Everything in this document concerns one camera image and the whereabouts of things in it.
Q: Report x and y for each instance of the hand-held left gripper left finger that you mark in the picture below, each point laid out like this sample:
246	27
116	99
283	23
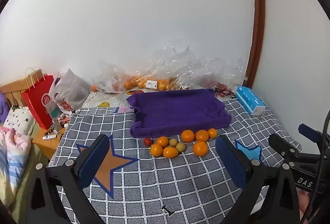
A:
94	159

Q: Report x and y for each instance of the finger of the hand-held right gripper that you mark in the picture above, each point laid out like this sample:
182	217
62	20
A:
282	146
308	133

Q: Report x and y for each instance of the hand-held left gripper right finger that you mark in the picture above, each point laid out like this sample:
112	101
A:
232	162

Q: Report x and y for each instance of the large tangerine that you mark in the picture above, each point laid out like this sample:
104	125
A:
200	148
187	135
202	135

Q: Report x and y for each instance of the small smooth orange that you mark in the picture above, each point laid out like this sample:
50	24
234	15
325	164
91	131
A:
162	141
212	133
156	150

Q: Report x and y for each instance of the yellow-green round fruit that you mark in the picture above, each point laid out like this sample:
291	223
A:
181	147
173	142

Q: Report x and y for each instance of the small red fruit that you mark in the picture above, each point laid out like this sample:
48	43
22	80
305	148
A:
147	141

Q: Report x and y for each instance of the oval smooth orange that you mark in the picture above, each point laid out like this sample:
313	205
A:
170	152

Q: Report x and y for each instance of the purple towel lined tray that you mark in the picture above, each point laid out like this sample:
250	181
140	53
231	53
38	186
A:
175	110

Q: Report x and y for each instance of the person's right hand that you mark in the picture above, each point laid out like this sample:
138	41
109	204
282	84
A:
304	203

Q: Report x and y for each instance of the wooden nightstand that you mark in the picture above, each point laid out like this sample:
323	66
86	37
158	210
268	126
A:
46	144

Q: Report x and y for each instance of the blue tissue pack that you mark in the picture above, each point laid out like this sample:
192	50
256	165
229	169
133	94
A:
248	99

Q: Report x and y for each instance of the fruit printed mat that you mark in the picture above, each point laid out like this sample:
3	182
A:
103	100

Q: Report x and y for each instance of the grey checked blanket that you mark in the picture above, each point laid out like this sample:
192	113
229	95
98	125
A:
159	182

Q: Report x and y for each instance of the black eyeglasses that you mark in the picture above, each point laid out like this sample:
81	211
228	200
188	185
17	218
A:
224	92

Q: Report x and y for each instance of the white plastic bag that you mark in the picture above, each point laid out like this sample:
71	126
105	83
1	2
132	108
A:
71	90

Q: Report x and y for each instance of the red paper bag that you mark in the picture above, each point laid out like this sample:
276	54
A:
38	102

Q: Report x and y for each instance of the small black metal piece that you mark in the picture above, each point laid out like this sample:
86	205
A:
167	210

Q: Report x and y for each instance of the pink striped bedding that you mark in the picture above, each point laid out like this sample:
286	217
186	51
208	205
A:
13	157

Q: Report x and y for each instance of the clear plastic bag of oranges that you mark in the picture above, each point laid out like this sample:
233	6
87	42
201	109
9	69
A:
110	79

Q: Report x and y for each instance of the white spotted pillow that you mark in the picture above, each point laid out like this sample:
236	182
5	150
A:
19	118

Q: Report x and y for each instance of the clear bag of brown longans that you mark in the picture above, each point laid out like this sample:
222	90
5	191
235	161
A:
184	84

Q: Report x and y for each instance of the clear bag of red fruit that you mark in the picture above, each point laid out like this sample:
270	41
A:
219	72

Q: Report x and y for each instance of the labelled clear bag of oranges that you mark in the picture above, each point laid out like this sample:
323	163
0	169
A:
154	77

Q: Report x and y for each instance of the wooden headboard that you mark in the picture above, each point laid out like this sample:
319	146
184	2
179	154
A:
13	92

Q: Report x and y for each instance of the brown wooden door frame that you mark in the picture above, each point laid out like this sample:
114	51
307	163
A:
259	20

